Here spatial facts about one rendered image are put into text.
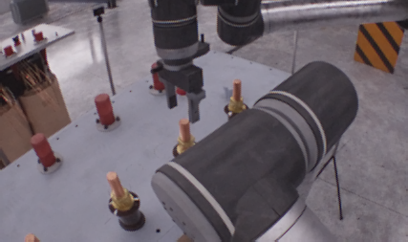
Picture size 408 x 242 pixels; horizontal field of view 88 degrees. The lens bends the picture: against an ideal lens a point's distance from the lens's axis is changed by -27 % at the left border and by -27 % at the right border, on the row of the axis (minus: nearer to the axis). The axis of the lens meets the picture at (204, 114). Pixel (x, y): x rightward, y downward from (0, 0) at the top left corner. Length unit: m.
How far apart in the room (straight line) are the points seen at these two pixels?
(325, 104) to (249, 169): 0.17
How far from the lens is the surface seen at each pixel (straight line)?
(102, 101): 1.12
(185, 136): 0.82
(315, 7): 0.81
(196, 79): 0.67
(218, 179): 0.32
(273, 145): 0.35
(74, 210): 0.93
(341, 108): 0.46
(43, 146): 1.05
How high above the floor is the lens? 2.05
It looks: 36 degrees down
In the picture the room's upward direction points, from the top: 3 degrees counter-clockwise
